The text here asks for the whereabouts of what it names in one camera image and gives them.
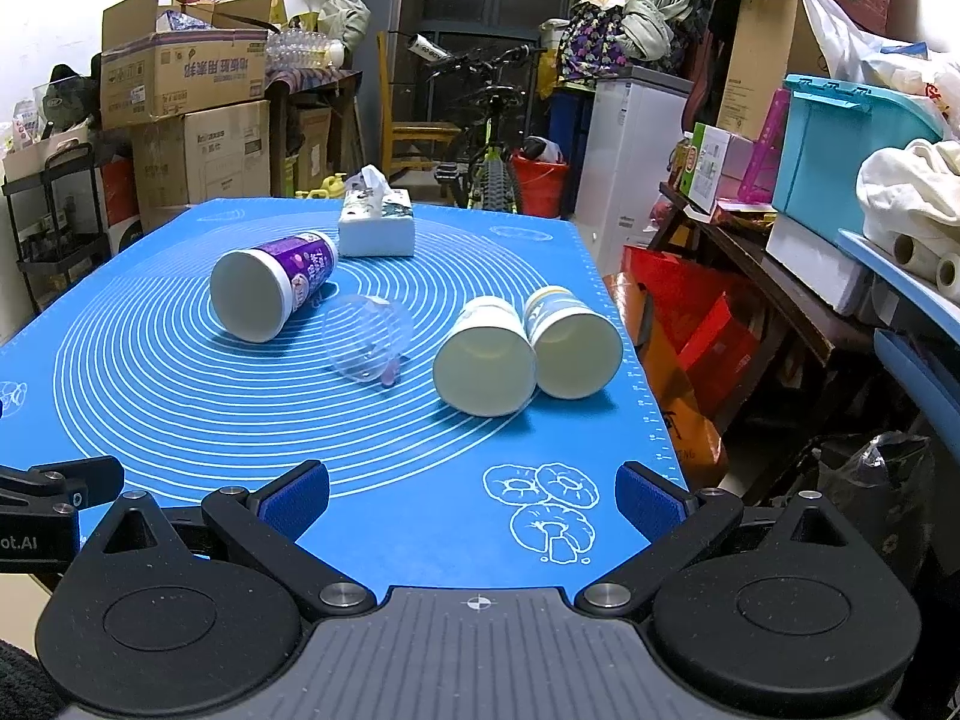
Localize purple paper cup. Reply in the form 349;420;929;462
210;231;338;343

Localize white blue paper cup right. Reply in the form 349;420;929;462
524;286;623;400

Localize clear plastic cup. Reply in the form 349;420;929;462
322;294;413;388

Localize white paper cup left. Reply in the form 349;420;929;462
433;296;537;418

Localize red orange shopping bag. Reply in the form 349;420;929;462
604;247;765;489

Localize blue silicone baking mat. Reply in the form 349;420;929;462
2;199;680;593

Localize black shelf rack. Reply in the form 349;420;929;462
2;140;110;316

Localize white tissue box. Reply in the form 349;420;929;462
338;164;416;259

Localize yellow toy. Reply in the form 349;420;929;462
296;172;347;199

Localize red bucket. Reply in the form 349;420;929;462
511;151;569;218

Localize lower cardboard box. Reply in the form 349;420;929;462
130;99;270;232

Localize white green small box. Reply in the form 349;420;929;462
680;124;755;213

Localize wooden chair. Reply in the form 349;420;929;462
376;31;464;182

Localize white freezer cabinet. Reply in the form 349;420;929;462
574;65;692;275

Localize white cloth bundle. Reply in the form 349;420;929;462
856;138;960;257

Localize teal plastic storage bin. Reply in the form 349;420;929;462
773;75;946;242

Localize upper cardboard box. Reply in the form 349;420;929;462
99;0;286;130

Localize black bicycle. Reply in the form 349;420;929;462
376;32;540;215

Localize floral purple bag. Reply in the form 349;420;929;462
558;0;631;88

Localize tall brown cardboard box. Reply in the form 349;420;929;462
718;0;828;140

